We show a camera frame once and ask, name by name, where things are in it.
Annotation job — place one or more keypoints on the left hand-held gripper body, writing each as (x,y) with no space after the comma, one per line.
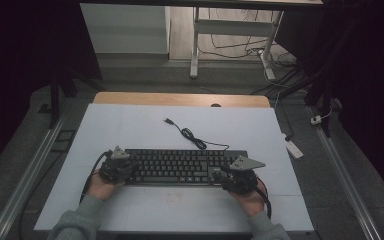
(115,165)

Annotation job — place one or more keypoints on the white board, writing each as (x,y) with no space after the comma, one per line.
(180,130)

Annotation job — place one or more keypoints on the small white adapter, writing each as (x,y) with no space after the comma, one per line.
(316,120)

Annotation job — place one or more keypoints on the wooden table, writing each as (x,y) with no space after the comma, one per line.
(180,99)

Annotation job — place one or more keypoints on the black metal stand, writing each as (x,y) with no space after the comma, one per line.
(323,96)
(55,100)

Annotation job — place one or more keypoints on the aluminium rail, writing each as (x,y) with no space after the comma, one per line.
(26,176)
(346,180)

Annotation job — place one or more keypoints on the person's right hand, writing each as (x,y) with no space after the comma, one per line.
(251,203)

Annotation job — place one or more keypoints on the black computer keyboard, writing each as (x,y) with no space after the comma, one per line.
(176,166)

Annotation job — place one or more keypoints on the white power strip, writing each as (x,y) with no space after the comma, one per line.
(293,148)

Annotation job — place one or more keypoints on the white desk frame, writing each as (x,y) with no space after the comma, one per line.
(233,28)

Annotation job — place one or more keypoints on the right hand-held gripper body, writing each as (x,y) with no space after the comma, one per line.
(243,176)

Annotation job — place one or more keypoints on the white cabinet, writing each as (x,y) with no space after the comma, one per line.
(126,30)

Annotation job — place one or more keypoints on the person's left hand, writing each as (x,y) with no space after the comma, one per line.
(100,188)

